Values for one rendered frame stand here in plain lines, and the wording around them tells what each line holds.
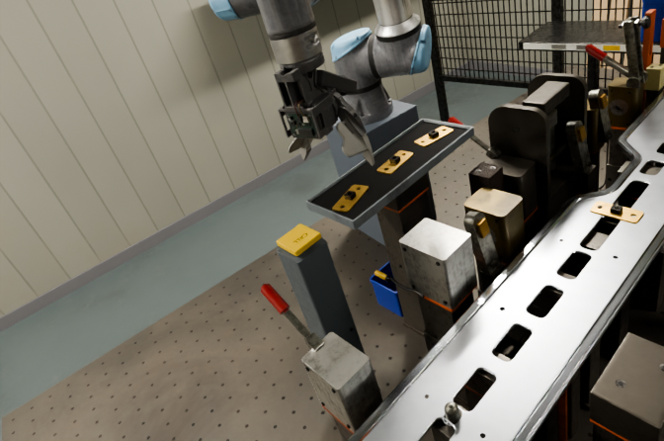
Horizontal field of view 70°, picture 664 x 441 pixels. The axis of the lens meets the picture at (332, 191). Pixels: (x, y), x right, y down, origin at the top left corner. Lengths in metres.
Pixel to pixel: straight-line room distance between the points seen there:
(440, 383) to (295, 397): 0.51
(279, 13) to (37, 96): 2.50
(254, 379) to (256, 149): 2.42
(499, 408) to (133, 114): 2.80
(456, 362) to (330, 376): 0.20
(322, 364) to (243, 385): 0.55
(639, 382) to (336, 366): 0.40
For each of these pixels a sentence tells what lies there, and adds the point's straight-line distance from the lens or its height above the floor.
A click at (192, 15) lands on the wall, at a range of 3.24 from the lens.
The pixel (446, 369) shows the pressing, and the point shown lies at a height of 1.00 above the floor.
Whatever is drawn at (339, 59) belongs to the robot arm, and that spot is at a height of 1.28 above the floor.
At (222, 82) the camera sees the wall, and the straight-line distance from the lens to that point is 3.33.
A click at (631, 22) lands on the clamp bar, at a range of 1.39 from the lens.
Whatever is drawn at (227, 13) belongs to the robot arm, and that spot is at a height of 1.52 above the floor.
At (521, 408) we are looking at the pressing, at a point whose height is 1.00.
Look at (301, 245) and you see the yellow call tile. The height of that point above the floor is 1.16.
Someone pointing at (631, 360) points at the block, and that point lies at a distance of 0.78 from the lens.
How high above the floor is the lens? 1.64
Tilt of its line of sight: 31 degrees down
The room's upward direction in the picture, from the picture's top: 17 degrees counter-clockwise
